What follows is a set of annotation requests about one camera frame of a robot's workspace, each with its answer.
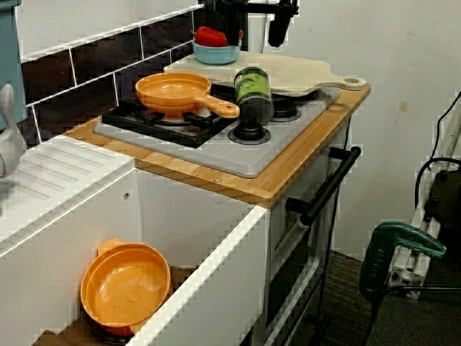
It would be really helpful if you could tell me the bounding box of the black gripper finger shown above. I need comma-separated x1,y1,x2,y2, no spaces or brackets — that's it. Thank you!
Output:
267,12,293,48
224,9,241,48

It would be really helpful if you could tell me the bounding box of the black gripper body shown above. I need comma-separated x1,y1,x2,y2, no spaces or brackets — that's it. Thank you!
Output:
215,0,300,18

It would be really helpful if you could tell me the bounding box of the green can with grey lid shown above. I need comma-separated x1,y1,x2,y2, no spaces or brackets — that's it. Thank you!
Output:
233,66,275,125

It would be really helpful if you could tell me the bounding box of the red chili pepper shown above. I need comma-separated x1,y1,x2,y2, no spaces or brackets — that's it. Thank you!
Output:
190,25,245,48

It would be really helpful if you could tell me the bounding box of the light blue bowl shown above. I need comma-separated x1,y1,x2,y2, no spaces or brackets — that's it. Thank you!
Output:
191,37,243,66

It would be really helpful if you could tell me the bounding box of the black stove knob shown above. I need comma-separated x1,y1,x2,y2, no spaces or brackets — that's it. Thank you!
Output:
227,115,272,146
270,94,303,123

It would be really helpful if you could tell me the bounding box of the orange toy frying pan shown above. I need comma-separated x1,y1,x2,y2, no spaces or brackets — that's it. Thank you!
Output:
134,71,241,123

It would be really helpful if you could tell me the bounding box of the grey toy stove top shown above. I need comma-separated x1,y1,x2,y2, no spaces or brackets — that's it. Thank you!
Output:
92,83,343,179

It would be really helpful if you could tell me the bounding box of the black burner grate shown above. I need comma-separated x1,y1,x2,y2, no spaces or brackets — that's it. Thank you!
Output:
101,94,239,149

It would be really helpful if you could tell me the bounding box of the white toy kitchen cabinet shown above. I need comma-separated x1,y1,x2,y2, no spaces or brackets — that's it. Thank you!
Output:
251,118,361,346

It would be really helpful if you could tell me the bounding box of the black device box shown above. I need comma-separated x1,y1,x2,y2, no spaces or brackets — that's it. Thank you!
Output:
422,168,461,234

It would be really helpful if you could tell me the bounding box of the grey toy faucet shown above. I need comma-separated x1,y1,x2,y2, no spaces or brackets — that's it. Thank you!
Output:
0,84,29,217

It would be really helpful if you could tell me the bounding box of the white toy sink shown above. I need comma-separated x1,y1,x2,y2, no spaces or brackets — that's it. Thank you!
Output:
0,134,272,346

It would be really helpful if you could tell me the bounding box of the orange toy pot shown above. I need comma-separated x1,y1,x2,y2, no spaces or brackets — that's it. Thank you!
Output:
79,236,173,338

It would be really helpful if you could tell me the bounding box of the wooden cutting board with handle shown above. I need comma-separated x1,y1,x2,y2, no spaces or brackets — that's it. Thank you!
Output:
163,50,368,99

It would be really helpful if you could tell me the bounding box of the black oven door handle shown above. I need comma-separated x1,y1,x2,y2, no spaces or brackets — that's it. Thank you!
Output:
285,145,362,226

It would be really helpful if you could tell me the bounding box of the black cable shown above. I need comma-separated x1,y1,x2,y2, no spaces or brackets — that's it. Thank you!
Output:
413,89,461,221

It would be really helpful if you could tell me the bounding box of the aluminium extrusion frame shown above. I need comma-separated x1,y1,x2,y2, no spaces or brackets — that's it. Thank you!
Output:
386,107,461,301

